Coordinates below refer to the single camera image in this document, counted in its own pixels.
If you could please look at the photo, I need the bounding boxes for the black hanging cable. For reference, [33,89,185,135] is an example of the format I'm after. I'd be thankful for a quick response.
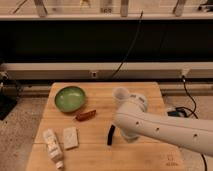
[107,10,145,81]

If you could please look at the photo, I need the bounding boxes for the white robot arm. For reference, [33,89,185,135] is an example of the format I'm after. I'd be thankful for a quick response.
[114,94,213,157]

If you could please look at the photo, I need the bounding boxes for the brown wooden piece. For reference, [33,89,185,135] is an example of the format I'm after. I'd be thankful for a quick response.
[75,110,96,121]

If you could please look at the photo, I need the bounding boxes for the white sponge block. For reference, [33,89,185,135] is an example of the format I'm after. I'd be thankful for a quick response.
[63,127,78,150]

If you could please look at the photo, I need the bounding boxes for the green ceramic bowl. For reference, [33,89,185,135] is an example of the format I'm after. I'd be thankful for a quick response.
[54,86,86,113]

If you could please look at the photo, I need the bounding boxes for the translucent plastic cup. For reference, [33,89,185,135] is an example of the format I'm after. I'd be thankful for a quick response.
[112,87,130,106]

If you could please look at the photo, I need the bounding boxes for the white lotion bottle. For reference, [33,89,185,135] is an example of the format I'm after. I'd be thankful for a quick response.
[43,129,64,170]

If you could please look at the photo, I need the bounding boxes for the blue connector plug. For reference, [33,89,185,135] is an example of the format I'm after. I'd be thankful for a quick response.
[167,111,180,117]

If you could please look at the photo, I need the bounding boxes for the black equipment on left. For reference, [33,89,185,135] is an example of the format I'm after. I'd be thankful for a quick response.
[0,71,21,121]

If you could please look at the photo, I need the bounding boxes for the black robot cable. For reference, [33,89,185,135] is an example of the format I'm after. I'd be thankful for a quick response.
[175,75,209,171]

